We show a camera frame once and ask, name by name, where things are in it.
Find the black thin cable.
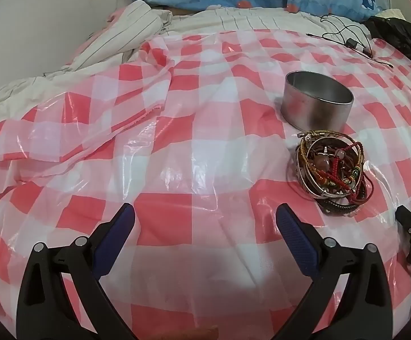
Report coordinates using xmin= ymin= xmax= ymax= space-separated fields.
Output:
xmin=306 ymin=14 xmax=394 ymax=69

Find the red white checkered plastic cloth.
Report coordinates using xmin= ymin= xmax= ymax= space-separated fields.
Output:
xmin=0 ymin=28 xmax=411 ymax=340

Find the beige striped bed sheet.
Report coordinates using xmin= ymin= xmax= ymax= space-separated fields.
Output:
xmin=0 ymin=0 xmax=334 ymax=117

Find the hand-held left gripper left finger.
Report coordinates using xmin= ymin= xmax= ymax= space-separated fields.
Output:
xmin=16 ymin=203 xmax=139 ymax=340

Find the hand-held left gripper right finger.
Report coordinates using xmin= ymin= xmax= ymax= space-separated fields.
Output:
xmin=274 ymin=203 xmax=399 ymax=340

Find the round metal tin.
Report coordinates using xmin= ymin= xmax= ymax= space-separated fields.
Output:
xmin=281 ymin=71 xmax=354 ymax=132

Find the pile of bracelets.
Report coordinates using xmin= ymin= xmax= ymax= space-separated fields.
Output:
xmin=286 ymin=130 xmax=373 ymax=217

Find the dark cloth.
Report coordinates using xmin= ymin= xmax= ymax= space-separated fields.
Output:
xmin=363 ymin=16 xmax=411 ymax=78

